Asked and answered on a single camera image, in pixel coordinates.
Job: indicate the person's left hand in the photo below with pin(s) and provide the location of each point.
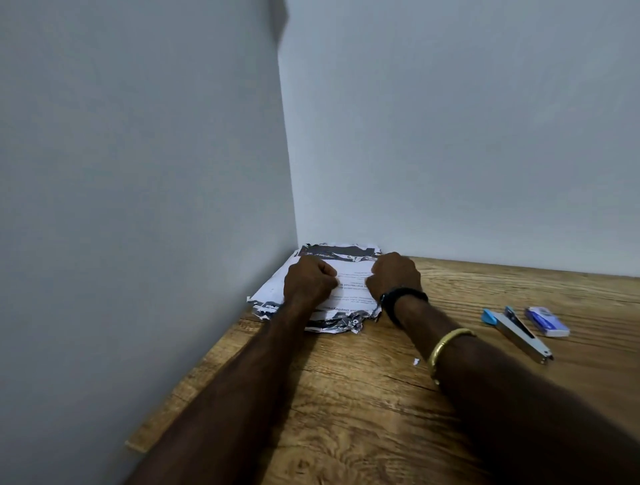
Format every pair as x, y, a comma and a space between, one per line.
307, 284

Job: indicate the person's right hand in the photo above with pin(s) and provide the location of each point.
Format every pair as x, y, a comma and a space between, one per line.
392, 275

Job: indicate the person's right fingers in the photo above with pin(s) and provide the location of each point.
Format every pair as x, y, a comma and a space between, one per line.
375, 280

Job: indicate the person's left fingers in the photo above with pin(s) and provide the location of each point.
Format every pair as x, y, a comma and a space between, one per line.
326, 276

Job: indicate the printed paper stack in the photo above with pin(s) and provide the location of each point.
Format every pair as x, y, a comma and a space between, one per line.
350, 292

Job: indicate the person's right forearm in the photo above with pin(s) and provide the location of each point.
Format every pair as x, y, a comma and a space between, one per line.
510, 399

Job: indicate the person's left forearm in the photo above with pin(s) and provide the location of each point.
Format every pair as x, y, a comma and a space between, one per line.
235, 394

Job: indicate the black wristband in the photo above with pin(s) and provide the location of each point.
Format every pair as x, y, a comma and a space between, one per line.
400, 296

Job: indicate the gold bangle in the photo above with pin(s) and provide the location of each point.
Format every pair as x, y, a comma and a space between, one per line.
445, 344

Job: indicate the blue and silver stapler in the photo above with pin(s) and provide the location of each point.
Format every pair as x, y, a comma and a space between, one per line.
520, 334

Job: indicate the blue staple box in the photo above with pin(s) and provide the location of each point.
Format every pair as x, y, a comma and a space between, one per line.
546, 321

